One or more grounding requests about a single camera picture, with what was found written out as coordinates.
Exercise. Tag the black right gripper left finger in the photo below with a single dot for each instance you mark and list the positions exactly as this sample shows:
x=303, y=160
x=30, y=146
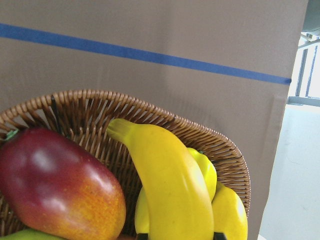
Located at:
x=142, y=236

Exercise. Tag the brown wicker basket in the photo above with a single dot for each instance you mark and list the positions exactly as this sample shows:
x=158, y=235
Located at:
x=83, y=116

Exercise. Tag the yellow starfruit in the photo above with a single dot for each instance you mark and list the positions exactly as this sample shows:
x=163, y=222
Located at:
x=207, y=169

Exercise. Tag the yellow banana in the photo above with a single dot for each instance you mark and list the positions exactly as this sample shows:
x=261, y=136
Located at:
x=229, y=214
x=178, y=201

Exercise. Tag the red mango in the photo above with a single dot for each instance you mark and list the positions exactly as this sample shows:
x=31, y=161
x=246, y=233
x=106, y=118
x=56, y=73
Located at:
x=55, y=186

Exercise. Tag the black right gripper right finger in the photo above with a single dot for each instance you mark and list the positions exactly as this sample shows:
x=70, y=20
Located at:
x=219, y=236

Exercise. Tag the green pear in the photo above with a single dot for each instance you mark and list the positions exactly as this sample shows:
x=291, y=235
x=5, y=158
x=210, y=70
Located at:
x=30, y=234

